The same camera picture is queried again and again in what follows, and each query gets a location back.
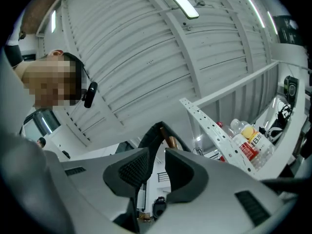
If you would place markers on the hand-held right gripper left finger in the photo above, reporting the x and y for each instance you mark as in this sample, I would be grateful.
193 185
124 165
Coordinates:
126 172

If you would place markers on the white metal shelving unit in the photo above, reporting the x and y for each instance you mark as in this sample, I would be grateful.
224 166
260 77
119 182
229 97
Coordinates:
219 133

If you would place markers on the person's white shirt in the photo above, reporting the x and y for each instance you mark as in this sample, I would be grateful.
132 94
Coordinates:
11 99

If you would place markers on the black metal railing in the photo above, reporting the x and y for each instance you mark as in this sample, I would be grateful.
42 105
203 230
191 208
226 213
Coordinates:
163 177

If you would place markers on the large yellow label water bottle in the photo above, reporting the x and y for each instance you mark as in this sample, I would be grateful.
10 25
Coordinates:
253 142

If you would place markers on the ceiling strip light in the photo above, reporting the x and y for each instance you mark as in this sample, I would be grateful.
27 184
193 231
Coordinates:
272 23
254 11
53 21
180 1

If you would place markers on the black head-worn camera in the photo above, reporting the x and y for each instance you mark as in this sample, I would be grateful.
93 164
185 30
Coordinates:
90 95

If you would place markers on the red label plastic bottle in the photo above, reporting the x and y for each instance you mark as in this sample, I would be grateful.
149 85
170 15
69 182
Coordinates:
224 130

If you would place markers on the black electronic device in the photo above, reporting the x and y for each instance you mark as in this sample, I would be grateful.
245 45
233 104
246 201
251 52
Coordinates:
291 90

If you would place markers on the person's head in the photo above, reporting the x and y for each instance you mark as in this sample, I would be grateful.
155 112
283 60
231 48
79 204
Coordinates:
48 82

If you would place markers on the black wheeled machine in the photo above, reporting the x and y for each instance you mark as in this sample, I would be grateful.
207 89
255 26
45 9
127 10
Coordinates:
159 208

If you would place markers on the white spare gripper device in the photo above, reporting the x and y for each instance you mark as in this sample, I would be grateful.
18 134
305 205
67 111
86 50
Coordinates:
275 134

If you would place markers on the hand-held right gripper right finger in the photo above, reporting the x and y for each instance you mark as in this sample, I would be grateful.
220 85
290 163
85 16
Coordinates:
190 177

